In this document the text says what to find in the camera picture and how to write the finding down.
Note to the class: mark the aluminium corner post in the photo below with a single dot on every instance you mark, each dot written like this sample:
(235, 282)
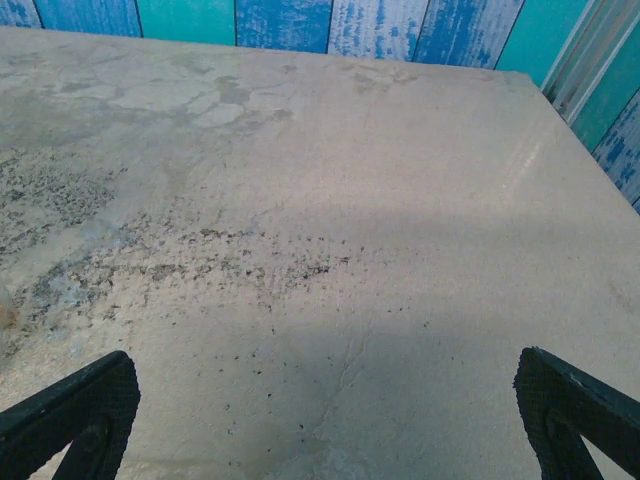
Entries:
(590, 50)

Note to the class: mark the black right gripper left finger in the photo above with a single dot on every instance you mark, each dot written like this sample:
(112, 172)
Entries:
(100, 400)

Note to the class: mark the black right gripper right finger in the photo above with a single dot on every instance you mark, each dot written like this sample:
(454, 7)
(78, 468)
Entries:
(545, 400)

